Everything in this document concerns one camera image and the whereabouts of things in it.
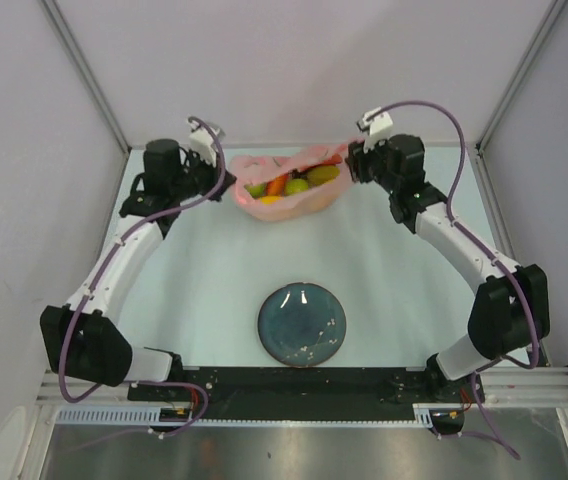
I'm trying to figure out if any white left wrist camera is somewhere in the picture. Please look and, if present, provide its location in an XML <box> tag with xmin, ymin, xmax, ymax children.
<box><xmin>188</xmin><ymin>122</ymin><xmax>225</xmax><ymax>167</ymax></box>

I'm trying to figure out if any green fake apple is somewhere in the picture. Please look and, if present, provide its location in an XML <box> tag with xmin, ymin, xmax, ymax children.
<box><xmin>245</xmin><ymin>183</ymin><xmax>268</xmax><ymax>199</ymax></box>

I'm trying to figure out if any red orange fake mango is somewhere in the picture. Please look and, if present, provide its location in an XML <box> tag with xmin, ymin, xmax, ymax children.
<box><xmin>265</xmin><ymin>174</ymin><xmax>289</xmax><ymax>196</ymax></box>

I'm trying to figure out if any blue ceramic plate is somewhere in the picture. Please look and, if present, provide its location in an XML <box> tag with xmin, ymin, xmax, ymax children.
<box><xmin>257</xmin><ymin>282</ymin><xmax>347</xmax><ymax>368</ymax></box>

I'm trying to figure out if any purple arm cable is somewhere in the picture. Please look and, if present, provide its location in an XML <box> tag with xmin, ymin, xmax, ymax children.
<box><xmin>367</xmin><ymin>101</ymin><xmax>541</xmax><ymax>370</ymax></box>
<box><xmin>56</xmin><ymin>115</ymin><xmax>226</xmax><ymax>404</ymax></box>

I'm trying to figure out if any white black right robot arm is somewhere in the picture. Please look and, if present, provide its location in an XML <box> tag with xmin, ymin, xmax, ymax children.
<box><xmin>346</xmin><ymin>134</ymin><xmax>551</xmax><ymax>401</ymax></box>

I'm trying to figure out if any green yellow fake mango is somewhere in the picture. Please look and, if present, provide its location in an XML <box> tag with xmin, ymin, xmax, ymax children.
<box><xmin>306</xmin><ymin>165</ymin><xmax>340</xmax><ymax>186</ymax></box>

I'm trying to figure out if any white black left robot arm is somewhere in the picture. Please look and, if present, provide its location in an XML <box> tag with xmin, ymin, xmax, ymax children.
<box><xmin>40</xmin><ymin>131</ymin><xmax>235</xmax><ymax>400</ymax></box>

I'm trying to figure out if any green fake guava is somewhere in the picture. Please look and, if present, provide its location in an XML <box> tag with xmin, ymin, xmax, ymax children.
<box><xmin>284</xmin><ymin>178</ymin><xmax>309</xmax><ymax>196</ymax></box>

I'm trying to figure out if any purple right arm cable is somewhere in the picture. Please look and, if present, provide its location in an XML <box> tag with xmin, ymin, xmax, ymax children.
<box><xmin>367</xmin><ymin>101</ymin><xmax>541</xmax><ymax>370</ymax></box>

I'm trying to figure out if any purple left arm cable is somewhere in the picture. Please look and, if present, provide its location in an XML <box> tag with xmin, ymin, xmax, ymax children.
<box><xmin>56</xmin><ymin>115</ymin><xmax>226</xmax><ymax>404</ymax></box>

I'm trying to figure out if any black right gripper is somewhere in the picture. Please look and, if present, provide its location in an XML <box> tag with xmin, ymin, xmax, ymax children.
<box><xmin>344</xmin><ymin>131</ymin><xmax>400</xmax><ymax>194</ymax></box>

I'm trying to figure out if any red fake watermelon slice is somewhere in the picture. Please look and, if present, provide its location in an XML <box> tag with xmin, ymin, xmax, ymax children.
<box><xmin>317</xmin><ymin>154</ymin><xmax>343</xmax><ymax>166</ymax></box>

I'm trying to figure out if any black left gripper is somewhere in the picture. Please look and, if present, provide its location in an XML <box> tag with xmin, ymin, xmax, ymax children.
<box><xmin>170</xmin><ymin>148</ymin><xmax>236</xmax><ymax>202</ymax></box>

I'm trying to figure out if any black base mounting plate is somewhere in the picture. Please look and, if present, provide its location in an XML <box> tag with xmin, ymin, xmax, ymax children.
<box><xmin>127</xmin><ymin>367</ymin><xmax>484</xmax><ymax>422</ymax></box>

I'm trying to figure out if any pink plastic bag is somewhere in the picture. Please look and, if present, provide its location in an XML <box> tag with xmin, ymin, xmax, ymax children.
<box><xmin>229</xmin><ymin>143</ymin><xmax>353</xmax><ymax>222</ymax></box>

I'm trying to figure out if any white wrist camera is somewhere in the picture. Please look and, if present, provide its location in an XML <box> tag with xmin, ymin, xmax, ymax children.
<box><xmin>188</xmin><ymin>122</ymin><xmax>225</xmax><ymax>167</ymax></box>
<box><xmin>357</xmin><ymin>107</ymin><xmax>394</xmax><ymax>152</ymax></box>

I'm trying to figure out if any aluminium frame rail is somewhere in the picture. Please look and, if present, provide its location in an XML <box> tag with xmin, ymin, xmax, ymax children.
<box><xmin>38</xmin><ymin>0</ymin><xmax>131</xmax><ymax>155</ymax></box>

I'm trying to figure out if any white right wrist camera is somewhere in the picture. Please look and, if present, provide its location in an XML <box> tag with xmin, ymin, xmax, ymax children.
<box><xmin>357</xmin><ymin>107</ymin><xmax>394</xmax><ymax>152</ymax></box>

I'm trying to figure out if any white slotted cable duct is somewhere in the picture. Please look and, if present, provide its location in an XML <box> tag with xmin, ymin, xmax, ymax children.
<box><xmin>56</xmin><ymin>405</ymin><xmax>161</xmax><ymax>425</ymax></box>

